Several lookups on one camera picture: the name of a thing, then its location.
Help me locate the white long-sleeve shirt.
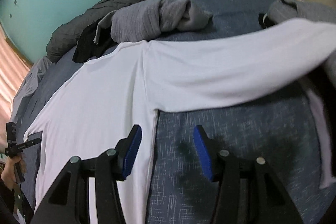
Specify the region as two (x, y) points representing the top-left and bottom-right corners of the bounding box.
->
(25, 18), (335, 223)

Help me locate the dark left sleeve forearm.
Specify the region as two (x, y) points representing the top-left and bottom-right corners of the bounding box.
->
(0, 178), (35, 224)

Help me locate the person's left hand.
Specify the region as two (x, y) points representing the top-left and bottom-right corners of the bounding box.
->
(1, 153), (26, 191)

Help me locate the light grey sheet edge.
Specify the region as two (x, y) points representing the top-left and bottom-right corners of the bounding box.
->
(10, 56), (51, 123)

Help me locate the blue bed sheet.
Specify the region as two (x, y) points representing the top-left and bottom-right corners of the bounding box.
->
(10, 0), (329, 224)

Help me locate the black garment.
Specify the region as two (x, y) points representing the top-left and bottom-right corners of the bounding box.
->
(72, 18), (117, 63)

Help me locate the grey crumpled garment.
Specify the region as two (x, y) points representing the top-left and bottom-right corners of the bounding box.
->
(93, 0), (212, 44)

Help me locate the grey folded garment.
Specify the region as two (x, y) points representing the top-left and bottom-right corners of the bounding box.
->
(257, 0), (335, 89)

